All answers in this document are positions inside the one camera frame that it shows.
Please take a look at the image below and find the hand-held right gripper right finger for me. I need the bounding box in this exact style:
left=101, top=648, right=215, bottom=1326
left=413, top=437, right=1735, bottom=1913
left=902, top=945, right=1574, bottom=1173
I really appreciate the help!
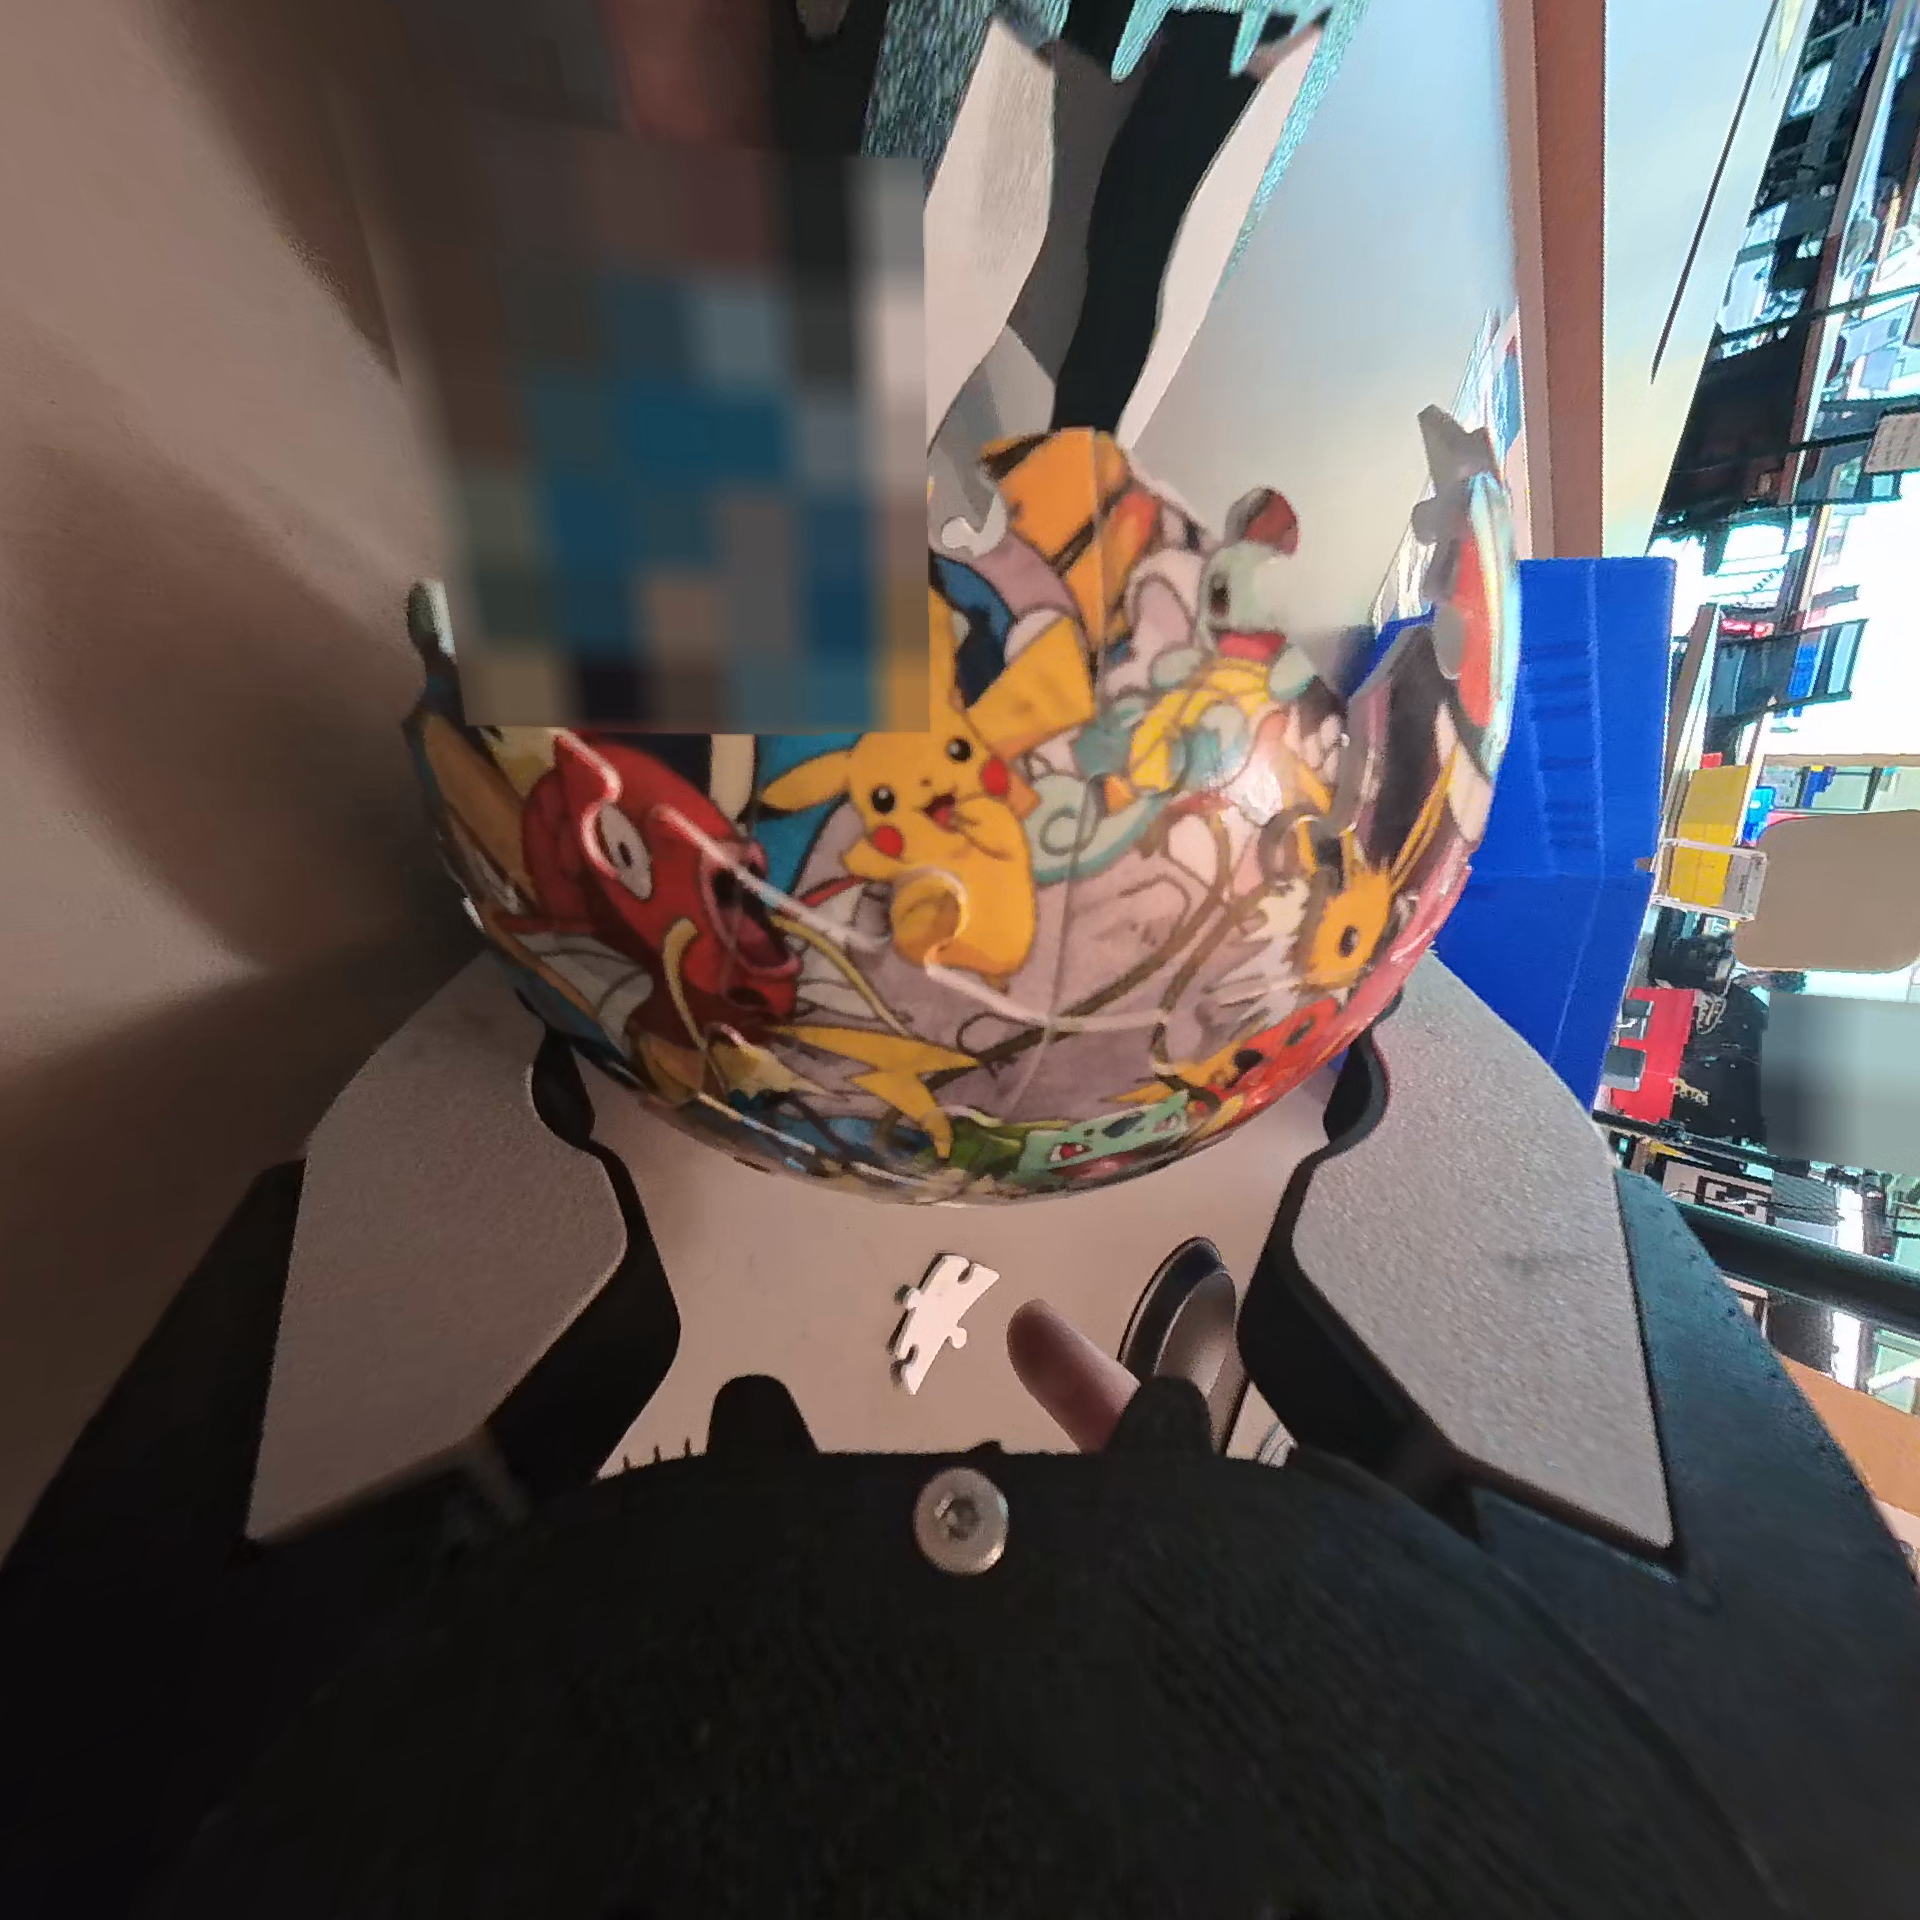
left=1242, top=959, right=1672, bottom=1554

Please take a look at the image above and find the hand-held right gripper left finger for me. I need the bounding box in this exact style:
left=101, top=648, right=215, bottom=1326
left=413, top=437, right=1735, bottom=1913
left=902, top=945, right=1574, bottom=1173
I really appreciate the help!
left=244, top=943, right=684, bottom=1546

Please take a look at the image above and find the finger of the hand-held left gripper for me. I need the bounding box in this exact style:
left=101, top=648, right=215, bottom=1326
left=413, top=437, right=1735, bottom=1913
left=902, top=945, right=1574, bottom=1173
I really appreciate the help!
left=922, top=46, right=1119, bottom=452
left=1050, top=46, right=1322, bottom=437

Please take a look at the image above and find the colourful cartoon puzzle ball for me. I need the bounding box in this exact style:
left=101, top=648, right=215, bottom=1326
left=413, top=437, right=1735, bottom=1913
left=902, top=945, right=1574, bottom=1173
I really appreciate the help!
left=404, top=426, right=1525, bottom=1201

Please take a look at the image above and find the loose white puzzle piece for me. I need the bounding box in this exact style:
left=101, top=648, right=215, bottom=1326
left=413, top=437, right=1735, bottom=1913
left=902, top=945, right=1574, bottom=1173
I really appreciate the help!
left=891, top=1252, right=998, bottom=1397

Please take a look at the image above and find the round metal stand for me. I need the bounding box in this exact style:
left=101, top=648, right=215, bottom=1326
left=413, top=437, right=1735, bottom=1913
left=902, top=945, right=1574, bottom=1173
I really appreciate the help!
left=1118, top=1236, right=1248, bottom=1456

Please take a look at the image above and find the pink rounded stick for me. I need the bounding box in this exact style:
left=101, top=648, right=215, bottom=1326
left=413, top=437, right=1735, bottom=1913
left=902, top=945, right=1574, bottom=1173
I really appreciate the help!
left=1005, top=1302, right=1133, bottom=1453

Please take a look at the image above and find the blue plastic bin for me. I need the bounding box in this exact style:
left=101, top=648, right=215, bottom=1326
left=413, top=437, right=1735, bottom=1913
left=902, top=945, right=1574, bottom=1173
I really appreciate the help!
left=1357, top=554, right=1679, bottom=1112

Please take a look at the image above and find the yellow box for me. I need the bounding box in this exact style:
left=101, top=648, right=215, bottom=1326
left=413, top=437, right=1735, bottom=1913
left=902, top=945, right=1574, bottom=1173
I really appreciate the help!
left=1663, top=766, right=1758, bottom=916

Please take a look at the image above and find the beige board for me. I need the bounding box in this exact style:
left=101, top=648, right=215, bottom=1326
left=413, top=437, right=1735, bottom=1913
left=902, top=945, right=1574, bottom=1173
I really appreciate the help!
left=1739, top=809, right=1920, bottom=976

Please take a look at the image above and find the black metal rail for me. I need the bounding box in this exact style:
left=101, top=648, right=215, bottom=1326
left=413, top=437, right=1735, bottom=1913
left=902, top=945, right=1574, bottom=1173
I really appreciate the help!
left=1598, top=1111, right=1920, bottom=1321

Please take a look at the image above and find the wooden frame post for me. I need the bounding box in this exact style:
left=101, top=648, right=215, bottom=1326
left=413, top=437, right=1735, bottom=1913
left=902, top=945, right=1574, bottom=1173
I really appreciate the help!
left=1500, top=0, right=1610, bottom=558

